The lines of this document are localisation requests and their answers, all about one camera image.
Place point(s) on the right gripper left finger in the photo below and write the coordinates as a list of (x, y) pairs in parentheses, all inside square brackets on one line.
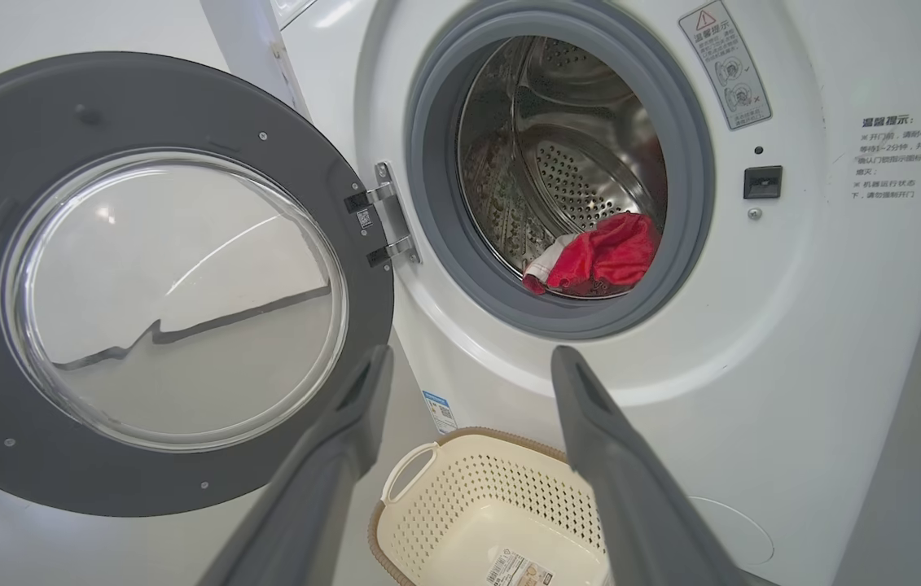
[(305, 521)]

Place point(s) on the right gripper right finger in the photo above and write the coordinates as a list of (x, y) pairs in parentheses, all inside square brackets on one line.
[(639, 521)]

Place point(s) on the red garment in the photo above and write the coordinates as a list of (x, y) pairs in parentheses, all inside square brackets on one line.
[(615, 252)]

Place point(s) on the white red-striped garment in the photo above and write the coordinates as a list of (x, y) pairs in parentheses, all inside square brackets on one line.
[(551, 259)]

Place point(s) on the white front-load washing machine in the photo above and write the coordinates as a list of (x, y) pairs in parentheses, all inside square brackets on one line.
[(818, 325)]

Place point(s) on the metal door hinge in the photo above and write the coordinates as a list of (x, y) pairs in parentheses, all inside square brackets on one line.
[(391, 216)]

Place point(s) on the perforated steel washer drum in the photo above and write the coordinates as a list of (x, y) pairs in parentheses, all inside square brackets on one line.
[(574, 155)]

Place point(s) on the round white filter cover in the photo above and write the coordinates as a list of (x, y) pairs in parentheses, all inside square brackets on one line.
[(733, 533)]

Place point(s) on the basket product label sticker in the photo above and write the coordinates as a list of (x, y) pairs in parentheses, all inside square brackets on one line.
[(519, 570)]

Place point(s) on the cream perforated laundry basket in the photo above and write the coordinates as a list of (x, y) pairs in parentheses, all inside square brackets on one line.
[(493, 505)]

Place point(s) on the blue energy label sticker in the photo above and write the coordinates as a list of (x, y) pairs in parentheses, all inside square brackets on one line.
[(440, 413)]

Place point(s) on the printed text notice sticker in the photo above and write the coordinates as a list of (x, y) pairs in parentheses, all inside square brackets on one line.
[(890, 159)]

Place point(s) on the grey warning sticker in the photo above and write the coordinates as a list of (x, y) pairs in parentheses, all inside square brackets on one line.
[(725, 65)]

